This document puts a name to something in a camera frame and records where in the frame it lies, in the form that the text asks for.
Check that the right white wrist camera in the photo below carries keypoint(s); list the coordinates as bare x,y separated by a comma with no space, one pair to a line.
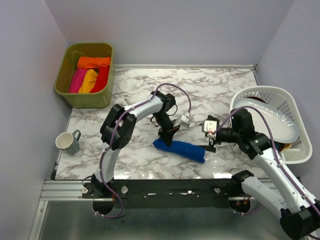
209,127

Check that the pink rolled t shirt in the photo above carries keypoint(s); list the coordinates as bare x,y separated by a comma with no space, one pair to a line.
77,80

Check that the orange rolled t shirt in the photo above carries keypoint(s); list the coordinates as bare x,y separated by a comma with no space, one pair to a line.
86,62

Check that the olive green plastic bin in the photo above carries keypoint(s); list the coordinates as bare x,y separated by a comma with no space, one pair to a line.
98,100

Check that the yellow rolled t shirt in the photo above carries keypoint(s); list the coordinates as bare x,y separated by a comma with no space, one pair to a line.
89,82

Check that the white round plate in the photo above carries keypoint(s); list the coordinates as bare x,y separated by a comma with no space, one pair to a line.
283,129

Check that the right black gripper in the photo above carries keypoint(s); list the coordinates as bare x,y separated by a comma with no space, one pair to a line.
211,145

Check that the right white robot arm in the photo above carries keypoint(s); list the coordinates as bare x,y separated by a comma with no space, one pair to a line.
297,209

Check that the blue printed t shirt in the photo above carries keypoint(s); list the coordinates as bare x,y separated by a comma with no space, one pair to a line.
183,149

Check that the white plastic laundry basket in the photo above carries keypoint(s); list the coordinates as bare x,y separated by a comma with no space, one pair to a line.
300,150

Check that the aluminium frame rail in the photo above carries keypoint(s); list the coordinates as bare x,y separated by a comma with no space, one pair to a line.
60,190

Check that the grey mug behind cup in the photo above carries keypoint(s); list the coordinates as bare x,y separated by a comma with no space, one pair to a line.
75,147

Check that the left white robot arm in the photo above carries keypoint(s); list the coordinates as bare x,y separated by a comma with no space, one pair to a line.
117,130

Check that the red rolled t shirt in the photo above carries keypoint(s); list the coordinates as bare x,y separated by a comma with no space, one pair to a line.
101,80

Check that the dark brown bowl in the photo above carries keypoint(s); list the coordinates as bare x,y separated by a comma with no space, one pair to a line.
256,98

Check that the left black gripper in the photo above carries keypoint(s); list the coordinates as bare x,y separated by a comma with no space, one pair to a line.
167,134

